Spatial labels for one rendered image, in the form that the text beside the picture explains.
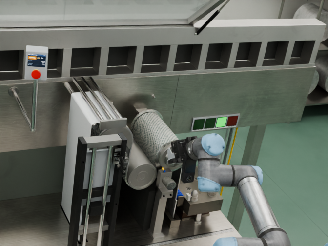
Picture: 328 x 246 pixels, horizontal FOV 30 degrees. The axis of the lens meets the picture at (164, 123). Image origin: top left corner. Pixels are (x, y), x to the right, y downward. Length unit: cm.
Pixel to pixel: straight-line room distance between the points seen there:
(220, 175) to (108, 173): 39
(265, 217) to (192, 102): 96
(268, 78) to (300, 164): 229
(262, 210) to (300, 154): 334
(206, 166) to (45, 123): 76
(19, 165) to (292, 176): 280
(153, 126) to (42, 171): 51
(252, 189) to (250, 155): 133
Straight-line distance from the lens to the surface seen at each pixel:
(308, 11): 559
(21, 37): 231
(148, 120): 250
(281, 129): 557
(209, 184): 204
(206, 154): 205
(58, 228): 252
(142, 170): 237
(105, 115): 222
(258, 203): 195
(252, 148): 330
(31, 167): 260
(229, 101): 283
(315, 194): 479
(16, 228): 252
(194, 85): 269
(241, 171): 208
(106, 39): 242
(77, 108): 229
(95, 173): 216
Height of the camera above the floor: 250
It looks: 28 degrees down
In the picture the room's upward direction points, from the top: 10 degrees clockwise
